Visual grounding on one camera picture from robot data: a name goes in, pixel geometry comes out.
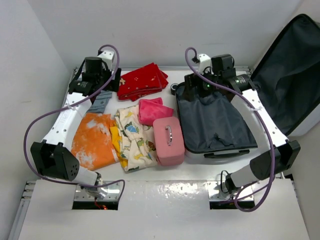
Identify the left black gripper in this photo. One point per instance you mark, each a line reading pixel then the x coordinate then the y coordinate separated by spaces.
pixel 112 85

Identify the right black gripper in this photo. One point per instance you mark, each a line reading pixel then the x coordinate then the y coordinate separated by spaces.
pixel 191 81

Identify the grey blue garment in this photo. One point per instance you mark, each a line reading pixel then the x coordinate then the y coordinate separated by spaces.
pixel 100 102

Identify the red patterned cloth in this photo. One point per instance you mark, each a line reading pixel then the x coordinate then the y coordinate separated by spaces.
pixel 143 81

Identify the pink towel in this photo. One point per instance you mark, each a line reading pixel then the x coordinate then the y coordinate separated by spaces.
pixel 151 110

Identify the yellow garment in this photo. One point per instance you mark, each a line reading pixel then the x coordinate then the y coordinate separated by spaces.
pixel 115 140

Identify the pink cosmetic case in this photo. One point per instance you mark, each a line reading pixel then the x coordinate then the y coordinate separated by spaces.
pixel 169 142

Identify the orange tie-dye garment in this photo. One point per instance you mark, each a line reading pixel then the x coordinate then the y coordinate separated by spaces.
pixel 92 144

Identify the cream dinosaur print garment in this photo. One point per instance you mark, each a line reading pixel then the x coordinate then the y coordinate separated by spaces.
pixel 137 141

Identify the white kids suitcase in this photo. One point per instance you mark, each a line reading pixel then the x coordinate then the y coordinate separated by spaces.
pixel 223 114

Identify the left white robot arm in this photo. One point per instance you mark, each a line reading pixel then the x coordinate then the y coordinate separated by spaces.
pixel 52 156

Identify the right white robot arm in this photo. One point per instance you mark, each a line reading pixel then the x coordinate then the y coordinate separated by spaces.
pixel 277 152

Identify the white front board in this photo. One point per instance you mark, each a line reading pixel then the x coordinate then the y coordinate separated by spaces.
pixel 162 210

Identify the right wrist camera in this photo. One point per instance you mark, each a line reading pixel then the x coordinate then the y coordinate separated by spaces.
pixel 204 63

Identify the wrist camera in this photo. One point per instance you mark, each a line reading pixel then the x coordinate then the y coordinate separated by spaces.
pixel 204 63
pixel 108 57

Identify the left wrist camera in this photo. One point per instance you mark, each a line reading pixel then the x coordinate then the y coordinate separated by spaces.
pixel 108 57

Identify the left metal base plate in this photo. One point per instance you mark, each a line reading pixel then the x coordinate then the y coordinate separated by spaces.
pixel 110 193

